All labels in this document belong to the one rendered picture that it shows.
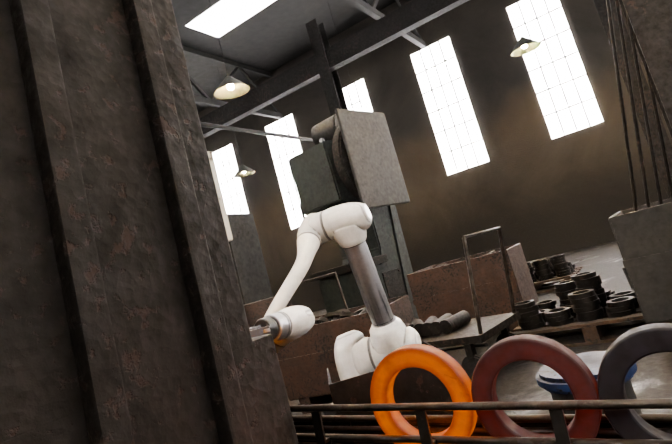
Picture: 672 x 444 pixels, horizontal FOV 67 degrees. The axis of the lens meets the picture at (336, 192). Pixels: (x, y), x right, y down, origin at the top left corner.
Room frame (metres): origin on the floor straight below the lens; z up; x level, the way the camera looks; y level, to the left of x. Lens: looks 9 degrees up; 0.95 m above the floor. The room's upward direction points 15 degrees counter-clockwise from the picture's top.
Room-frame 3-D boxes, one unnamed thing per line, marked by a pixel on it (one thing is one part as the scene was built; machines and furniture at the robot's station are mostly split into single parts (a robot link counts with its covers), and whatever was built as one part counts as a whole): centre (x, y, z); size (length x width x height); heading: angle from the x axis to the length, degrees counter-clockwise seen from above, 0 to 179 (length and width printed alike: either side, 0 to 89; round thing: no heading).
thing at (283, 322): (1.69, 0.31, 0.83); 0.09 x 0.06 x 0.09; 60
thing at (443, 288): (5.33, -1.10, 0.38); 1.03 x 0.83 x 0.75; 63
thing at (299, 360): (4.18, 0.21, 0.33); 0.93 x 0.73 x 0.66; 67
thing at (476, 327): (3.96, -0.47, 0.48); 1.18 x 0.65 x 0.96; 50
